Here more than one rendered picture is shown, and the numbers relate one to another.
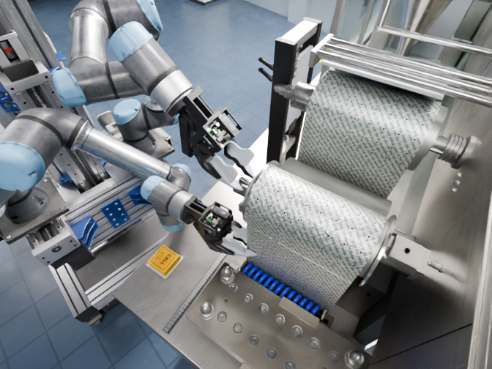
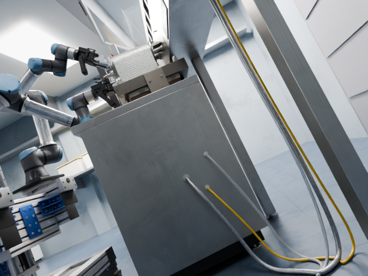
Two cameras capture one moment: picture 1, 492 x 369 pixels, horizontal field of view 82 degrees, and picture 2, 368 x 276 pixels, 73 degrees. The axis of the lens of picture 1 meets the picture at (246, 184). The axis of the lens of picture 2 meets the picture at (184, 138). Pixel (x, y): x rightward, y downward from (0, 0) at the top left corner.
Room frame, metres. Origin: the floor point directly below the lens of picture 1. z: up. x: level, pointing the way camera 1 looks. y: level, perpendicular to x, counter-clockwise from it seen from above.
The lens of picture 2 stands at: (-0.91, 0.74, 0.50)
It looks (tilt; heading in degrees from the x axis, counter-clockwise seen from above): 6 degrees up; 321
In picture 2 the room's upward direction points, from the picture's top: 25 degrees counter-clockwise
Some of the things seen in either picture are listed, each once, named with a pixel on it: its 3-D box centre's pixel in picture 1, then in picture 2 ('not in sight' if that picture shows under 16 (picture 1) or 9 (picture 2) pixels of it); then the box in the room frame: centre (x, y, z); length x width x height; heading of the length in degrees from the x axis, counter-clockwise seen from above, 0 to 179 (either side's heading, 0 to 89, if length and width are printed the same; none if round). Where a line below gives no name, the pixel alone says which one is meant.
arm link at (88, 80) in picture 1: (88, 45); (25, 83); (0.73, 0.40, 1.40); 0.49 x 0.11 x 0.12; 19
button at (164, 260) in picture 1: (164, 260); not in sight; (0.37, 0.25, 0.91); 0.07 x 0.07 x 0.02; 57
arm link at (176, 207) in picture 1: (184, 206); (91, 96); (0.44, 0.16, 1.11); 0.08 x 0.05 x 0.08; 147
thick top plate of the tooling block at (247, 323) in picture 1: (274, 338); (152, 82); (0.14, -0.07, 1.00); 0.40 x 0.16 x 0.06; 57
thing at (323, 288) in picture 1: (290, 269); (141, 75); (0.26, -0.10, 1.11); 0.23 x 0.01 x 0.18; 57
